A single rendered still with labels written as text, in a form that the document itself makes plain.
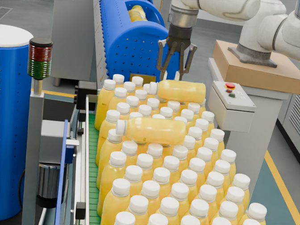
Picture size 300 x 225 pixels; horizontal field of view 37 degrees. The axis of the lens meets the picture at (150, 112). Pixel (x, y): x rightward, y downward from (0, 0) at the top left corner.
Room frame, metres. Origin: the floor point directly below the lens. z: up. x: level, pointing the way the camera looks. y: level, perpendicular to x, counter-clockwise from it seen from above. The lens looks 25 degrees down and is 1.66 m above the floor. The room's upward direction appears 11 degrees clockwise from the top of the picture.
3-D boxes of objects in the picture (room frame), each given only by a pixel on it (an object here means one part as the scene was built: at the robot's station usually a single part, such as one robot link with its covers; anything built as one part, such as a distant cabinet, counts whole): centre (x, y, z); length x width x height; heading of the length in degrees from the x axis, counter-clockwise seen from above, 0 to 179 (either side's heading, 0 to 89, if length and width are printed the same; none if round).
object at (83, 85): (1.54, 0.24, 0.95); 0.10 x 0.07 x 0.10; 102
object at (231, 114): (1.48, -0.27, 1.05); 0.20 x 0.10 x 0.10; 12
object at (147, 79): (1.62, 0.05, 0.99); 0.10 x 0.02 x 0.12; 102
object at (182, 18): (1.46, -0.05, 1.33); 0.09 x 0.09 x 0.06
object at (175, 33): (1.46, -0.05, 1.26); 0.08 x 0.07 x 0.09; 102
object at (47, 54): (1.17, 0.33, 1.23); 0.06 x 0.06 x 0.04
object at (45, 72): (1.17, 0.33, 1.18); 0.06 x 0.06 x 0.05
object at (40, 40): (1.17, 0.33, 1.18); 0.06 x 0.06 x 0.16
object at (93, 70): (3.59, 0.54, 0.31); 0.06 x 0.06 x 0.63; 12
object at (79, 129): (1.36, 0.22, 0.94); 0.03 x 0.02 x 0.08; 12
